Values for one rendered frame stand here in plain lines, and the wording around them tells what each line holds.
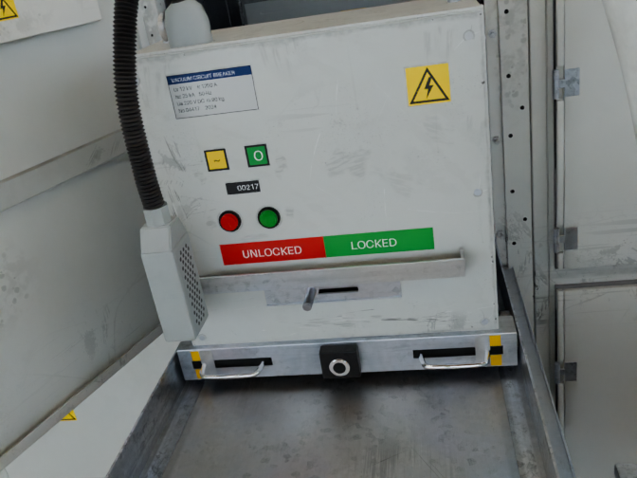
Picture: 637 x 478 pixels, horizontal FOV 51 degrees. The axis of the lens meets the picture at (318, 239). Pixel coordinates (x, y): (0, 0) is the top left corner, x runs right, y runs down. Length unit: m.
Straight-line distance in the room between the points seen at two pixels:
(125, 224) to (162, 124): 0.37
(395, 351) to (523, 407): 0.20
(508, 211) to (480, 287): 0.36
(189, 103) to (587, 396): 1.05
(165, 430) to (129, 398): 0.60
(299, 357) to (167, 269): 0.28
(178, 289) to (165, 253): 0.06
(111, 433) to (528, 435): 1.11
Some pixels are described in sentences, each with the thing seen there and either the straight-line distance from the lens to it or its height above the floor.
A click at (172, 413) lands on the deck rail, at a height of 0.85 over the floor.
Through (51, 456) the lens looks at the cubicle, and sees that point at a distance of 1.91.
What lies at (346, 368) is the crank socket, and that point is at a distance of 1.04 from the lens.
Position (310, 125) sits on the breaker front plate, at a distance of 0.92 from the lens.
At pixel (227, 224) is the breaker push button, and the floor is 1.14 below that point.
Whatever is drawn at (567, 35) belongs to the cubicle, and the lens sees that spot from 1.24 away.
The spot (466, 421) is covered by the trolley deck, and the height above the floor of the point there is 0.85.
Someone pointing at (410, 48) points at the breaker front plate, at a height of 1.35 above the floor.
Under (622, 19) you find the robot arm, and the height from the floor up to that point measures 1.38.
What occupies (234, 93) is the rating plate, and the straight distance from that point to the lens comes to 0.93.
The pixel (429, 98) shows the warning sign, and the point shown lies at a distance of 0.90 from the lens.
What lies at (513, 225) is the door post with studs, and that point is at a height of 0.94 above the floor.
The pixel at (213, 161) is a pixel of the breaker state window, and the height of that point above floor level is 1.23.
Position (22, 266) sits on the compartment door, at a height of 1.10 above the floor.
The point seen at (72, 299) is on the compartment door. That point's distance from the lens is 1.23.
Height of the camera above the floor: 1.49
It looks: 24 degrees down
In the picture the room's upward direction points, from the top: 9 degrees counter-clockwise
